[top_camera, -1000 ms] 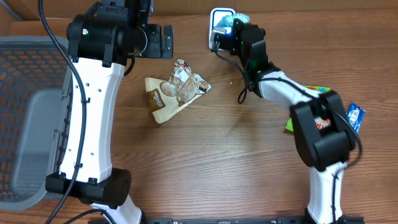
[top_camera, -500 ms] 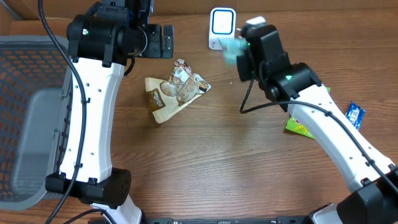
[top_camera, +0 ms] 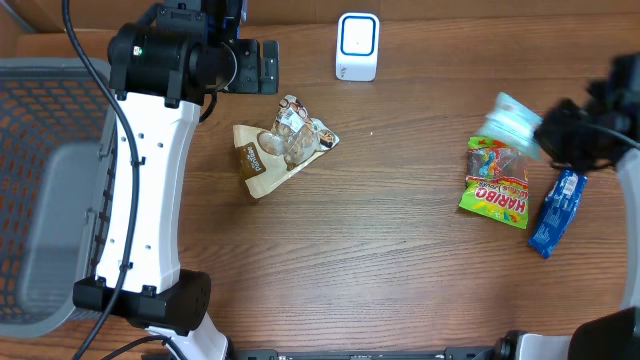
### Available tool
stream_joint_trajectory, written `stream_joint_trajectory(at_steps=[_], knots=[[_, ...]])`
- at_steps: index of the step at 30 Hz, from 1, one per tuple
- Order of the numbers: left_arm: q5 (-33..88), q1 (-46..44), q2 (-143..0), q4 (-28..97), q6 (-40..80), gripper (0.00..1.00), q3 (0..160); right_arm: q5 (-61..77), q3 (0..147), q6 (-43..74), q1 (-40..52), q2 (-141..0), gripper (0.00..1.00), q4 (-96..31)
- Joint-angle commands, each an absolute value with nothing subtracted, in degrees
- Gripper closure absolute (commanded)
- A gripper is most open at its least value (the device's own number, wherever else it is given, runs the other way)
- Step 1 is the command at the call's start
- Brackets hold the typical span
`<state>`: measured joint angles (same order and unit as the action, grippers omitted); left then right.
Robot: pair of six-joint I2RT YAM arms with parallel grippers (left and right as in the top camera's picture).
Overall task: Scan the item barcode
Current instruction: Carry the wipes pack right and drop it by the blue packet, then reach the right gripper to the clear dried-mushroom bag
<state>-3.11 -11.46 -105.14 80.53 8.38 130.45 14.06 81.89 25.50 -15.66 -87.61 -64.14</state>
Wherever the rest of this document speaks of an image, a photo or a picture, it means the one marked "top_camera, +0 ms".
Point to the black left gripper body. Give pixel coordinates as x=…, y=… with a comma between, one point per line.
x=248, y=66

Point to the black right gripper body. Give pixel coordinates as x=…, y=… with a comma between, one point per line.
x=565, y=135

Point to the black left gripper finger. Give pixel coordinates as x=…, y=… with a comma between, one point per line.
x=271, y=51
x=269, y=84

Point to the light teal snack wrapper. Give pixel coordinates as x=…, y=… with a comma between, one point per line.
x=513, y=124

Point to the blue snack bar wrapper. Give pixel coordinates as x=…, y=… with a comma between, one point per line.
x=558, y=210

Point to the beige nut snack pouch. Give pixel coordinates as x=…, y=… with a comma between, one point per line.
x=270, y=157

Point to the green Haribo gummy bag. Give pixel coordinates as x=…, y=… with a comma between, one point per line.
x=496, y=182

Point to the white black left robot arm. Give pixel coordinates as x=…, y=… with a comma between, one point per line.
x=166, y=71

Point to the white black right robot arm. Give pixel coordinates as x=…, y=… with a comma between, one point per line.
x=614, y=106

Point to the white barcode scanner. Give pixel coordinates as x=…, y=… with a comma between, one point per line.
x=357, y=47

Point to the grey plastic mesh basket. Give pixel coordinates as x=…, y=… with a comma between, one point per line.
x=57, y=174

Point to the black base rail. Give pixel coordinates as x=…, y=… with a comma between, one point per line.
x=451, y=353

